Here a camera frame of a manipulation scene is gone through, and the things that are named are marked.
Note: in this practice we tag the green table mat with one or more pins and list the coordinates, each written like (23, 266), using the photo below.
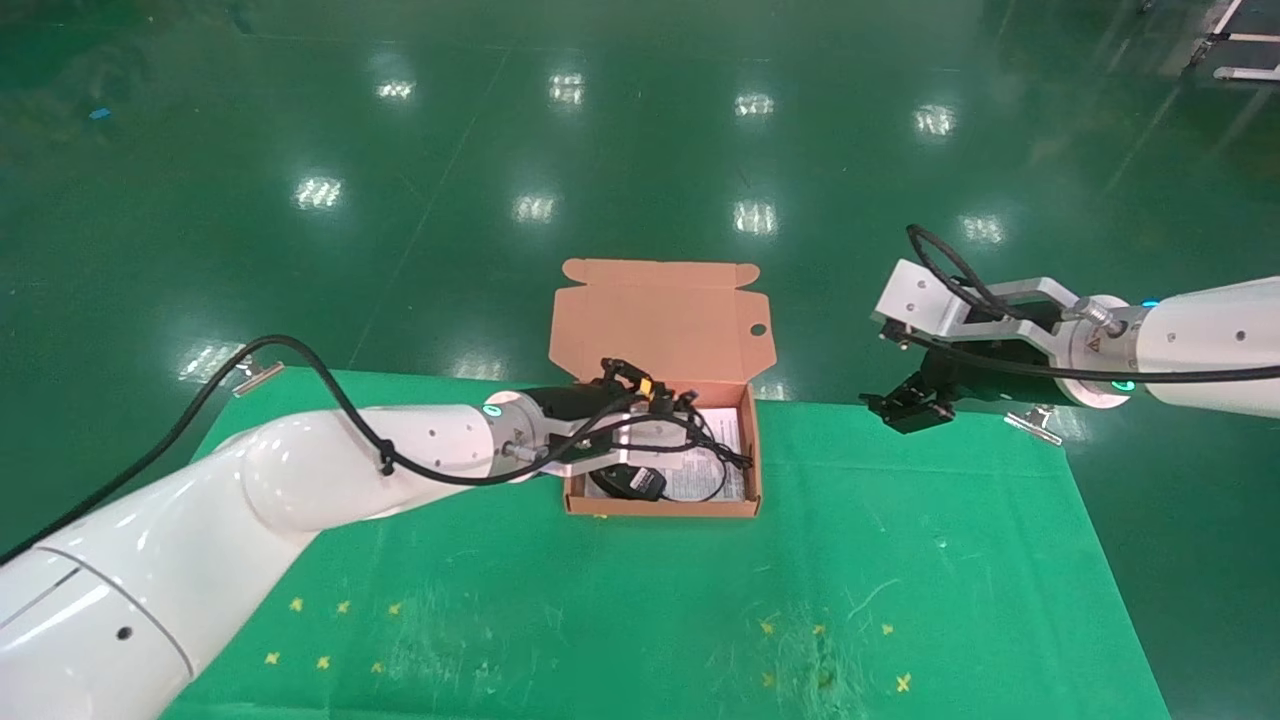
(650, 600)

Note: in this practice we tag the orange cardboard box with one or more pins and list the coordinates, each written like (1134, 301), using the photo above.
(660, 330)

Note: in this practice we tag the white metal frame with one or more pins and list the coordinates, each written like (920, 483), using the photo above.
(1240, 40)

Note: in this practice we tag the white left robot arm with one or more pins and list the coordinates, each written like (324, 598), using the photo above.
(250, 500)

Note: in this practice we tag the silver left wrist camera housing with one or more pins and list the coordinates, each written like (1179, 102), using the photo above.
(590, 455)

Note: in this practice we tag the white printed instruction sheet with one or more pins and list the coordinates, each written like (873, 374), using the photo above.
(690, 486)

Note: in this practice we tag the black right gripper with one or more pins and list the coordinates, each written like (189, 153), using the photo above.
(1000, 375)

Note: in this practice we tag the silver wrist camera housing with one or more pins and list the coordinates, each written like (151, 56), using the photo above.
(590, 455)
(915, 295)

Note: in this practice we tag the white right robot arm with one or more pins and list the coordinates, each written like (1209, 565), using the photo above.
(1210, 345)

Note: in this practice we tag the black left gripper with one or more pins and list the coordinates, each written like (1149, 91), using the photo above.
(565, 402)

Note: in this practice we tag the metal binder clip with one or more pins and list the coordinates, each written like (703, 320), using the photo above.
(258, 376)
(1035, 422)

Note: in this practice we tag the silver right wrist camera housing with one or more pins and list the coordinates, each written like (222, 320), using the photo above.
(915, 295)

